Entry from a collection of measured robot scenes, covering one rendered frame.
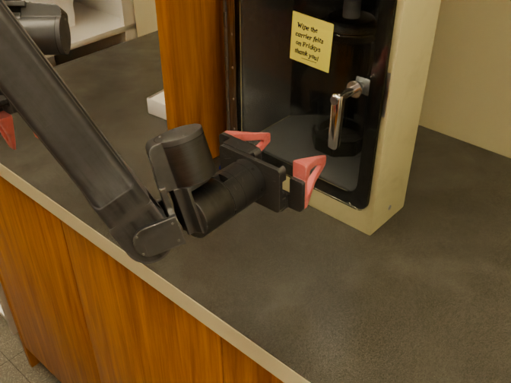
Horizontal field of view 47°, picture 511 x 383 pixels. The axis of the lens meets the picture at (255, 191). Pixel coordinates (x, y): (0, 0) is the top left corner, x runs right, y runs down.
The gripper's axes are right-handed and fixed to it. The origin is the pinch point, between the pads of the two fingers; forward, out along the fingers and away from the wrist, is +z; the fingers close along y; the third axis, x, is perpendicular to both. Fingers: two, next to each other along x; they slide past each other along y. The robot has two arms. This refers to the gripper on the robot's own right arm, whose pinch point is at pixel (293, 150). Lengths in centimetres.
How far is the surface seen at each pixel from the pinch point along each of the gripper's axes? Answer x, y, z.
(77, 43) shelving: 22, 110, 37
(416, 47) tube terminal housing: -9.9, -6.2, 20.5
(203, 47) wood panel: -3.0, 31.0, 13.7
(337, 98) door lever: -4.9, -1.1, 8.6
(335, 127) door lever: -0.2, -1.1, 8.6
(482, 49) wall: 3, -2, 58
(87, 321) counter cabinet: 58, 49, -12
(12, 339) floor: 113, 112, -10
